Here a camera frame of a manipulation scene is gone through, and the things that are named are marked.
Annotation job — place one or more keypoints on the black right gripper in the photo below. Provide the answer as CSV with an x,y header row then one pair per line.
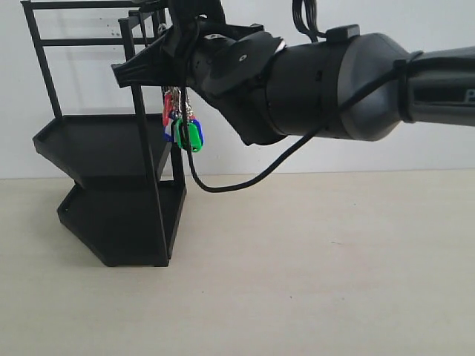
x,y
224,64

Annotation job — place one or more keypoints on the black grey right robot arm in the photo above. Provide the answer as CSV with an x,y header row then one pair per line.
x,y
342,84

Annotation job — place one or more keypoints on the colourful key tag bunch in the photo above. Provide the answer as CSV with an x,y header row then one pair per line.
x,y
180,128

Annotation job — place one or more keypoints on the black metal shelf rack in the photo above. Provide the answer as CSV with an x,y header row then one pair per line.
x,y
129,185

